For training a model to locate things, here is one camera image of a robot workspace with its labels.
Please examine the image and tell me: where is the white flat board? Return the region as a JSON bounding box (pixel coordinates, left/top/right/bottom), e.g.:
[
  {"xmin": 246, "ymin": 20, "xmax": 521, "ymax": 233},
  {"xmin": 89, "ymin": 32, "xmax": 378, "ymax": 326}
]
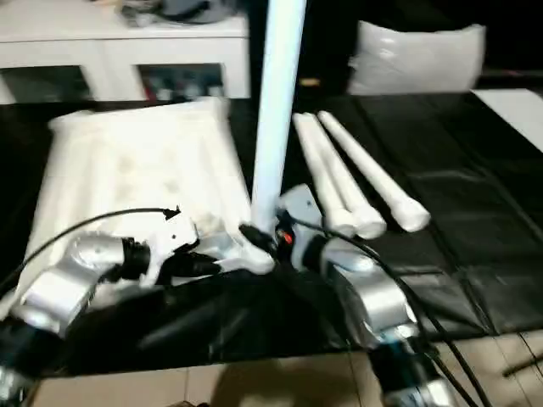
[{"xmin": 469, "ymin": 87, "xmax": 543, "ymax": 152}]

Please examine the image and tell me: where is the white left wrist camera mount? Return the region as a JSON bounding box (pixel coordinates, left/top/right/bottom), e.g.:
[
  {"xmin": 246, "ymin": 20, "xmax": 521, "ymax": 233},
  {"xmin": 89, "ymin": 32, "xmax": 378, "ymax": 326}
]
[{"xmin": 146, "ymin": 209, "xmax": 201, "ymax": 286}]

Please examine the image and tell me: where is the black sofa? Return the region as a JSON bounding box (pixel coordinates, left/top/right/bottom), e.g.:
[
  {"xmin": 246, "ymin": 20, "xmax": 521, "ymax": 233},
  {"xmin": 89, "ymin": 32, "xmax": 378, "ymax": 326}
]
[{"xmin": 248, "ymin": 0, "xmax": 543, "ymax": 97}]

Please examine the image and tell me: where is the black floor stand foot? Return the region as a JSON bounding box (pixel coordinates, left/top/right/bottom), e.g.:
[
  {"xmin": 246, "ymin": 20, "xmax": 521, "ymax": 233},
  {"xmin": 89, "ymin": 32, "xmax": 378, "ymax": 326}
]
[{"xmin": 502, "ymin": 354, "xmax": 543, "ymax": 377}]

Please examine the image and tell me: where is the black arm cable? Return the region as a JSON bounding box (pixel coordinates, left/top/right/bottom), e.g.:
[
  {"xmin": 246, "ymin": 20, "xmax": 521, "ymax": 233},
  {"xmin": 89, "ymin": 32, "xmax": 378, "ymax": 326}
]
[
  {"xmin": 0, "ymin": 206, "xmax": 182, "ymax": 289},
  {"xmin": 296, "ymin": 215, "xmax": 480, "ymax": 407}
]

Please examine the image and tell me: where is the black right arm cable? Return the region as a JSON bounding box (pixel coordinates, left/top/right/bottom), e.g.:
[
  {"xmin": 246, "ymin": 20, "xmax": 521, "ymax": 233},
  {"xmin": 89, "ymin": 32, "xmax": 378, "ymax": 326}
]
[{"xmin": 296, "ymin": 215, "xmax": 480, "ymax": 407}]

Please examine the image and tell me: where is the white sideboard cabinet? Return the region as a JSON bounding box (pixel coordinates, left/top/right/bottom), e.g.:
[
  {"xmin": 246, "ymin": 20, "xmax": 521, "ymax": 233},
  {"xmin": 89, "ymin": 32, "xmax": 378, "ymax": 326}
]
[{"xmin": 0, "ymin": 0, "xmax": 251, "ymax": 105}]

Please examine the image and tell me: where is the white plastic table leg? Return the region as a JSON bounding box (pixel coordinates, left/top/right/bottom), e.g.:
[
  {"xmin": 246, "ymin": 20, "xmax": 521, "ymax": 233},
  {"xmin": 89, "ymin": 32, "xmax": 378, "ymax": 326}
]
[
  {"xmin": 292, "ymin": 113, "xmax": 356, "ymax": 237},
  {"xmin": 249, "ymin": 0, "xmax": 307, "ymax": 255},
  {"xmin": 303, "ymin": 122, "xmax": 388, "ymax": 239},
  {"xmin": 317, "ymin": 109, "xmax": 433, "ymax": 233}
]

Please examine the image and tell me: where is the white plastic table top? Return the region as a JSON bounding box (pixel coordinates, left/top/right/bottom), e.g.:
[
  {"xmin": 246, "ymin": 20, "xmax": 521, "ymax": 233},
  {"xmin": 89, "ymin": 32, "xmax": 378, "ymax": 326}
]
[{"xmin": 23, "ymin": 96, "xmax": 277, "ymax": 283}]

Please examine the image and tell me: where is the black work mat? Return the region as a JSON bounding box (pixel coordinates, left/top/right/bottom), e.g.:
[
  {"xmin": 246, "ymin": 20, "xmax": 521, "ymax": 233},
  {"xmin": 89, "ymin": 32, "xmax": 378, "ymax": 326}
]
[{"xmin": 0, "ymin": 91, "xmax": 543, "ymax": 378}]

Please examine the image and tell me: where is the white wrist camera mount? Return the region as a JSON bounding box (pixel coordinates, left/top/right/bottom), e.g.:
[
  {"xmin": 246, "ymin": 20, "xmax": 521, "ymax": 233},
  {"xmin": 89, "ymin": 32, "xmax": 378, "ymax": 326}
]
[
  {"xmin": 277, "ymin": 184, "xmax": 328, "ymax": 272},
  {"xmin": 146, "ymin": 209, "xmax": 201, "ymax": 286}
]

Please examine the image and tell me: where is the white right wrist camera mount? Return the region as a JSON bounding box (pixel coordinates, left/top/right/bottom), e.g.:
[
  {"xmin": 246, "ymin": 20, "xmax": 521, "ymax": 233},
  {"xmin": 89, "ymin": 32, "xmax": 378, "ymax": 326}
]
[{"xmin": 277, "ymin": 184, "xmax": 328, "ymax": 272}]

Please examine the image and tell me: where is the grey helmet with black strap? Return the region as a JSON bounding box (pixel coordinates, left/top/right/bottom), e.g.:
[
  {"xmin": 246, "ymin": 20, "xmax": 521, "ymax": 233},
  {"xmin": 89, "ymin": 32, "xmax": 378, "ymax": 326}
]
[{"xmin": 160, "ymin": 0, "xmax": 239, "ymax": 23}]

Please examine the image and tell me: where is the grey cushion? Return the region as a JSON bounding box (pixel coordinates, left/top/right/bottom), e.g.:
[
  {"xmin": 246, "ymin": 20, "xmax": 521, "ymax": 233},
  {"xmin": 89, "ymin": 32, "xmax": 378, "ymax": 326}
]
[{"xmin": 347, "ymin": 20, "xmax": 488, "ymax": 97}]

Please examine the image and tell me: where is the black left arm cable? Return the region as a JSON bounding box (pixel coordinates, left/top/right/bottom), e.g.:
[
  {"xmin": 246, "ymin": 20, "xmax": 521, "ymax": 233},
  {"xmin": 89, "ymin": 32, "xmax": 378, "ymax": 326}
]
[{"xmin": 0, "ymin": 206, "xmax": 182, "ymax": 289}]

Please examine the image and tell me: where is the black tangled clutter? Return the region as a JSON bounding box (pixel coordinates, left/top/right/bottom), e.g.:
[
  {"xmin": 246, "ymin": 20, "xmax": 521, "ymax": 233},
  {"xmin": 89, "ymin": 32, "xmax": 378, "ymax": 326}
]
[{"xmin": 118, "ymin": 0, "xmax": 162, "ymax": 22}]

